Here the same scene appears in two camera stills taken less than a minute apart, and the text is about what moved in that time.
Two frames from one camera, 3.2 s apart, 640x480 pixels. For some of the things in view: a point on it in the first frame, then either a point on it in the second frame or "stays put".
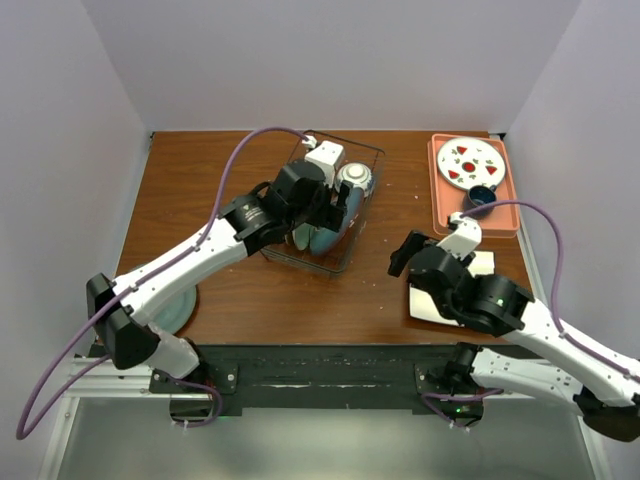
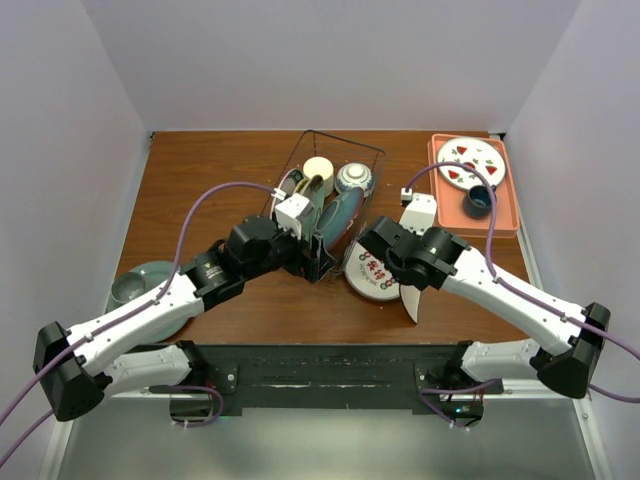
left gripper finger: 345,187 -> 320,259
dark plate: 323,241 stays put
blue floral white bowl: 357,173 stays put
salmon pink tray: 445,198 stays put
